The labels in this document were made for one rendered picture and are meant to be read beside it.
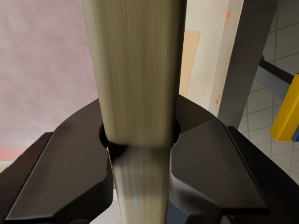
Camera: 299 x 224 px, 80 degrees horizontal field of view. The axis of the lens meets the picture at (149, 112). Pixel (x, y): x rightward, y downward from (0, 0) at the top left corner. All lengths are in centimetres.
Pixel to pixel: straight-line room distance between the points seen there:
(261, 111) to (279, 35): 59
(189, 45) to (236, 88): 8
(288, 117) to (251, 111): 130
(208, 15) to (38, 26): 21
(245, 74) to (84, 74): 21
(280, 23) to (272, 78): 100
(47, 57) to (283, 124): 40
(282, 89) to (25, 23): 47
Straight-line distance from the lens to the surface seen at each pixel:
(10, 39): 30
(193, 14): 25
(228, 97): 26
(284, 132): 41
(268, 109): 175
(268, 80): 51
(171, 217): 59
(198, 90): 28
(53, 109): 32
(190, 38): 26
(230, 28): 25
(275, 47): 151
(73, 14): 26
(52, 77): 29
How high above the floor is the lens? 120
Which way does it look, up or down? 57 degrees down
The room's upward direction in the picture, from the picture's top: 176 degrees clockwise
